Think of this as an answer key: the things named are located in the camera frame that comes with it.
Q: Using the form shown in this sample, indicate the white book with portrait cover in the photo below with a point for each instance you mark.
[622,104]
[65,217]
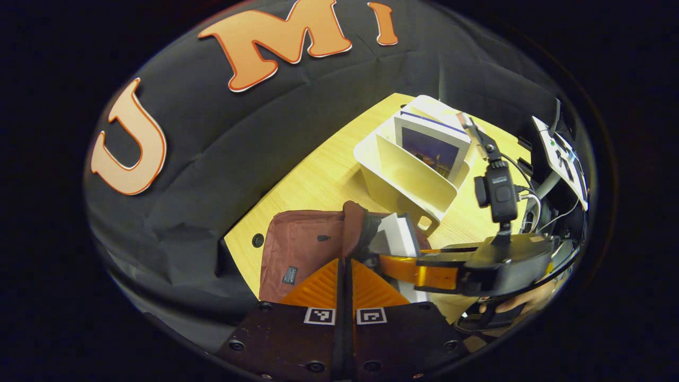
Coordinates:
[398,236]

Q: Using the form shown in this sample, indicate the white bookshelf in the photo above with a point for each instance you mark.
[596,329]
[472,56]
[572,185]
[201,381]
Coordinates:
[403,175]

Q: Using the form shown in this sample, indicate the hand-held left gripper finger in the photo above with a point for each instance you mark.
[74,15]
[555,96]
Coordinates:
[340,329]
[349,329]

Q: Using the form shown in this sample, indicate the maroon schoolbag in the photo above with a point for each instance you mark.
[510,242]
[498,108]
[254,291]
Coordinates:
[302,244]

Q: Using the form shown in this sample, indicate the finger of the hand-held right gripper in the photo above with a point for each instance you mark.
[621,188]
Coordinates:
[419,273]

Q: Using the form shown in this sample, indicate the white electronics board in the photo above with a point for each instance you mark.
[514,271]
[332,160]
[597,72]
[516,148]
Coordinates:
[562,159]

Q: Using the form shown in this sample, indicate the white book with blue photo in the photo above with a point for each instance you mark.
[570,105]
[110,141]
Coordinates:
[429,151]

